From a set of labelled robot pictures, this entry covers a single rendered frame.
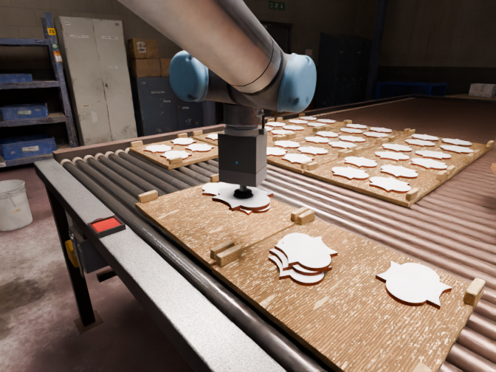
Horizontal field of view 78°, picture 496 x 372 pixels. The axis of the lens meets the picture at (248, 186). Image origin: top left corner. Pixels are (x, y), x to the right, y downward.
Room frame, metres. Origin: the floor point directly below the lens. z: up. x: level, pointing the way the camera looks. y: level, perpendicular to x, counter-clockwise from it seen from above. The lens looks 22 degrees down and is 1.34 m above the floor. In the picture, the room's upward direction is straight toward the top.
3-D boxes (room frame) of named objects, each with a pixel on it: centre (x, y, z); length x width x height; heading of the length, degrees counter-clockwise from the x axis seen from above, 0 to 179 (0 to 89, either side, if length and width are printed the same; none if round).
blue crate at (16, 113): (4.25, 3.01, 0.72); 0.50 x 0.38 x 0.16; 118
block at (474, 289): (0.45, -0.42, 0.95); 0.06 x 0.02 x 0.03; 132
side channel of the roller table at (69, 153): (2.75, -0.58, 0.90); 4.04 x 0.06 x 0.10; 132
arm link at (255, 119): (0.62, 0.01, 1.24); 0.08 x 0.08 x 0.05
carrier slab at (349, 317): (0.51, -0.19, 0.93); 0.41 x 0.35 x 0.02; 42
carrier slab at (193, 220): (0.82, 0.08, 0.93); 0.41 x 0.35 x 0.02; 41
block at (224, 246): (0.59, 0.06, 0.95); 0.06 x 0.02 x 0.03; 131
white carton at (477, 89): (5.93, -4.34, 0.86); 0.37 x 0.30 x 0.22; 36
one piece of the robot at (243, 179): (0.64, 0.00, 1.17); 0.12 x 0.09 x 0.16; 157
